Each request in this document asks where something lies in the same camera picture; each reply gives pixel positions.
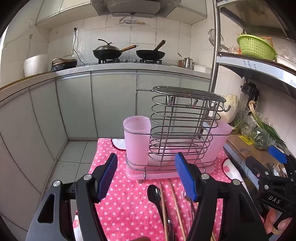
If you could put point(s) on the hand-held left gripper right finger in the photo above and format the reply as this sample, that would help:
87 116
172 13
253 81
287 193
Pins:
186 176

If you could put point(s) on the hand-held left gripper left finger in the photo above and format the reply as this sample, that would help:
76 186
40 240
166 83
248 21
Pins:
106 176

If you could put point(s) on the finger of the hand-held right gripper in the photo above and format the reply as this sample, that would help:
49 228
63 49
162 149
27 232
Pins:
255 168
276 153

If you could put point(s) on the brown wooden chopstick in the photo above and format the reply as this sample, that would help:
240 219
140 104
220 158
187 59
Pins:
177 208
163 208

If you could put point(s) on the black spoon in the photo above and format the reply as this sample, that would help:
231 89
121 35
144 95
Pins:
154 194

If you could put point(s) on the tall pink plastic cup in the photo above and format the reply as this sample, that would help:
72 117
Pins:
136 143

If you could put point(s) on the person's right hand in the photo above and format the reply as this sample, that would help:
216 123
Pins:
276 223

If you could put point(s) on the cardboard box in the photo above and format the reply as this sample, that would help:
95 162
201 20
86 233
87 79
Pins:
242 150

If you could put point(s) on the bagged leafy greens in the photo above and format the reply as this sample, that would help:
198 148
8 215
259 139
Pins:
260 139

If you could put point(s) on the green onions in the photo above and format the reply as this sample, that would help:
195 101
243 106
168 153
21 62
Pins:
266 126

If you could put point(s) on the pink polka-dot blanket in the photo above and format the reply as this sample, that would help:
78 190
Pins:
129 204

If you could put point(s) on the wide pink plastic cup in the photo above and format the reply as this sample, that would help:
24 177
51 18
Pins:
219 143

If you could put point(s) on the napa cabbage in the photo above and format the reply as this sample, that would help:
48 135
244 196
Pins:
230 109

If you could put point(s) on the blender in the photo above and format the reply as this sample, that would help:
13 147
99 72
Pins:
248 95

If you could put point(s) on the metal shelf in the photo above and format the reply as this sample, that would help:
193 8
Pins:
254 67

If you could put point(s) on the white tray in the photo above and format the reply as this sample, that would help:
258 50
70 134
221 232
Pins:
285 61

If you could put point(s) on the green plastic basket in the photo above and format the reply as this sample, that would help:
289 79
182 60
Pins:
256 47

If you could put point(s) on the white rectangular container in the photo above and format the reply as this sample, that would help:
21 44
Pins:
201 68

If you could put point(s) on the stainless steel kettle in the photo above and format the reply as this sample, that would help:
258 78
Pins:
188 63

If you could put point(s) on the brown jar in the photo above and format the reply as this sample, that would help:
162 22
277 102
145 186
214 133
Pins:
180 63

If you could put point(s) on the gas stove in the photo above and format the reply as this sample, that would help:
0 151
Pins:
129 61

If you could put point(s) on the black electric cooker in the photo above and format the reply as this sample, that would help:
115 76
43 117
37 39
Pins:
62 64

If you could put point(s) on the black wok with lid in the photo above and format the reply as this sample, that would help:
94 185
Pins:
106 52

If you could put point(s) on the black frying pan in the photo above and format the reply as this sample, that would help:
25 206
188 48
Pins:
150 54

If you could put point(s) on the metal strainer ladle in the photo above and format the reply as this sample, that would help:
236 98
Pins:
214 37

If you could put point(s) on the range hood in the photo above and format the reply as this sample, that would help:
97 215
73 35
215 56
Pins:
134 7

